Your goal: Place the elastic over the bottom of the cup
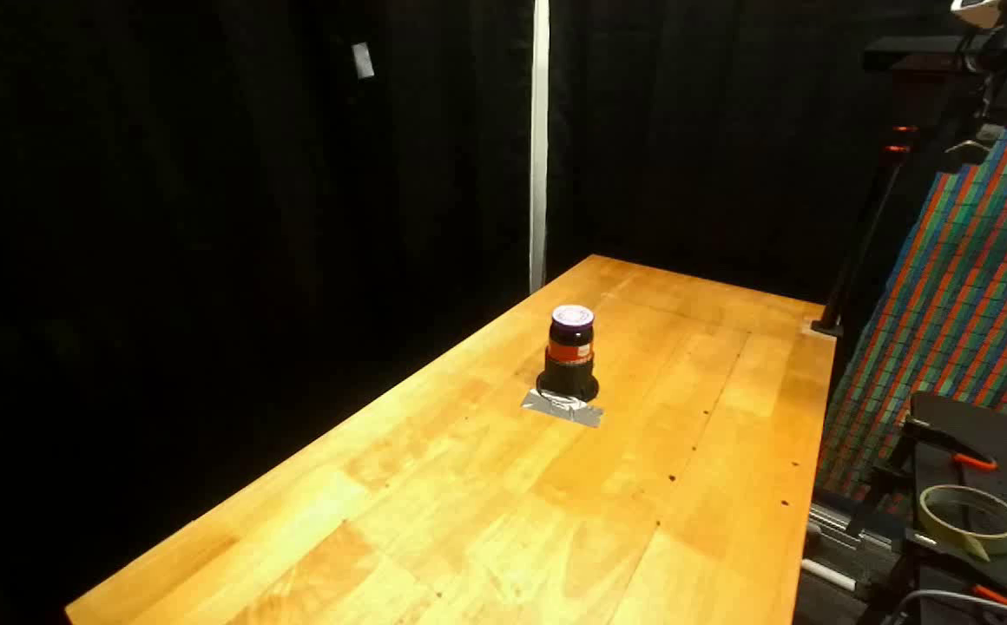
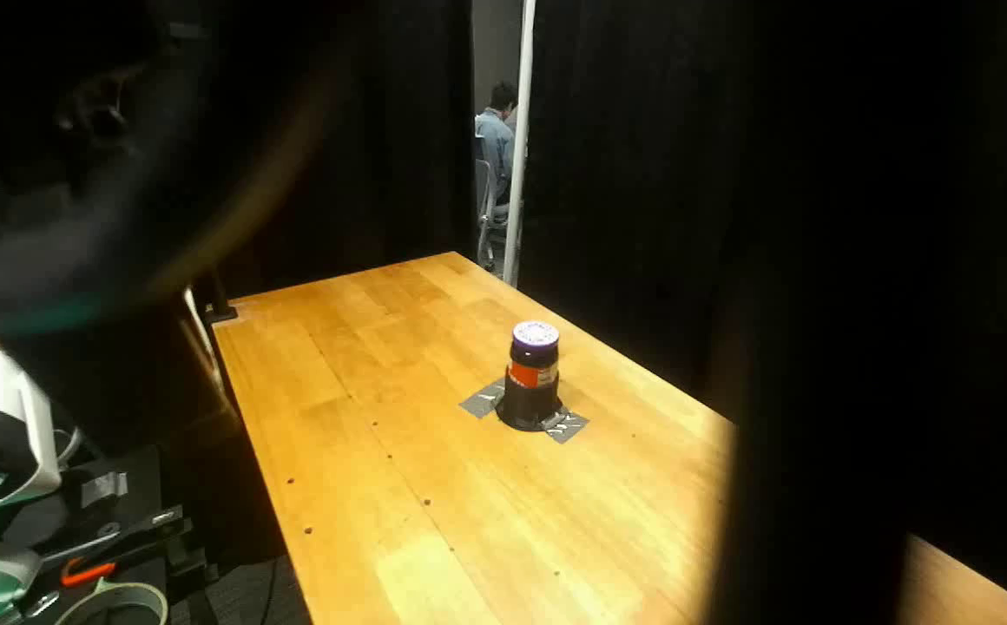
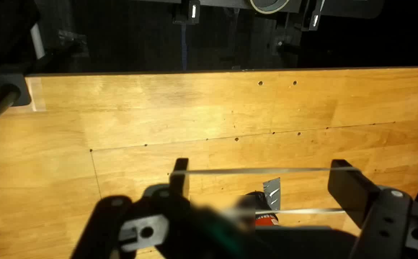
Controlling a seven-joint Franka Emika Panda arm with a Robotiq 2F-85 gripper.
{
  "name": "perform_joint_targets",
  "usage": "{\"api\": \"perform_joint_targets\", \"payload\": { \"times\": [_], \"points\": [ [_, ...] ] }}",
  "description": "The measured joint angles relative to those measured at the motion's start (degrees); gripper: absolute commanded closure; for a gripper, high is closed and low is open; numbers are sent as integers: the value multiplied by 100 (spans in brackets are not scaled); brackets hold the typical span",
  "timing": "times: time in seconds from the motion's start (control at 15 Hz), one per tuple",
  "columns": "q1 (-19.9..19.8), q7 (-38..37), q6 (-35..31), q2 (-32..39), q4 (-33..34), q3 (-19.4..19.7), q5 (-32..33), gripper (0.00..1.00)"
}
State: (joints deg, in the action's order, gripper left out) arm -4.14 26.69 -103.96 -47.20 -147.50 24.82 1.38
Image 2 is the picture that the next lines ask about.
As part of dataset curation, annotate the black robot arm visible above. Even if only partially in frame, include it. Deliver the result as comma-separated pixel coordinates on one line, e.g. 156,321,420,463
0,0,380,335

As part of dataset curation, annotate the upside-down dark cup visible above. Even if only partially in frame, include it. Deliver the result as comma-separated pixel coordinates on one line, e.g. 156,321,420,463
497,321,563,431

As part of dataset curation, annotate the white vertical pole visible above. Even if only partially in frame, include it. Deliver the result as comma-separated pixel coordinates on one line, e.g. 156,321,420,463
504,0,537,288

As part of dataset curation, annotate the person in blue shirt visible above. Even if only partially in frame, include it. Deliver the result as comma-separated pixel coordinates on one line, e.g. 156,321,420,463
472,82,520,229

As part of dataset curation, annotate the black table clamp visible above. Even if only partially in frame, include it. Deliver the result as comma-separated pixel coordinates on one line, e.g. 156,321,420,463
195,271,237,325

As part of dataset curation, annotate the black curtain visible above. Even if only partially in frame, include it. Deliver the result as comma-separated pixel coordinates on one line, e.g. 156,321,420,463
520,0,1007,625

